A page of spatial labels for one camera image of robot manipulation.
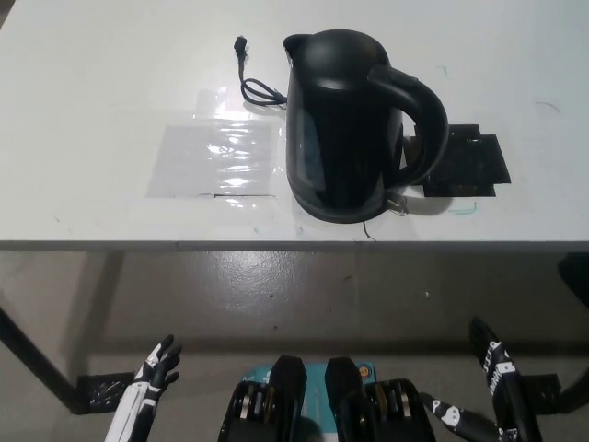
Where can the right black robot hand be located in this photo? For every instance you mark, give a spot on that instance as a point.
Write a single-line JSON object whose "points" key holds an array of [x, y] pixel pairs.
{"points": [[508, 400]]}

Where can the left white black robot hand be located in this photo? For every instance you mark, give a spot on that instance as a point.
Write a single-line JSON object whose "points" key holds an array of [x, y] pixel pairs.
{"points": [[138, 405]]}

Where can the black electric kettle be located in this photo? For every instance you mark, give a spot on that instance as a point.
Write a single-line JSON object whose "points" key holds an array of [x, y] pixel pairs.
{"points": [[336, 138]]}

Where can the black table leg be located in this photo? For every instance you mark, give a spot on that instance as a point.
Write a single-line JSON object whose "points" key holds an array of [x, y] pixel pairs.
{"points": [[41, 364], [577, 393]]}

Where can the dark object beside table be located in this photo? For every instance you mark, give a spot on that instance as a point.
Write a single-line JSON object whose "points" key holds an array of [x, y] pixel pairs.
{"points": [[575, 276]]}

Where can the large clear plastic sheet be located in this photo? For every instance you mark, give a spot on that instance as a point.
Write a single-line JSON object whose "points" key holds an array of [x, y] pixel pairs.
{"points": [[211, 159]]}

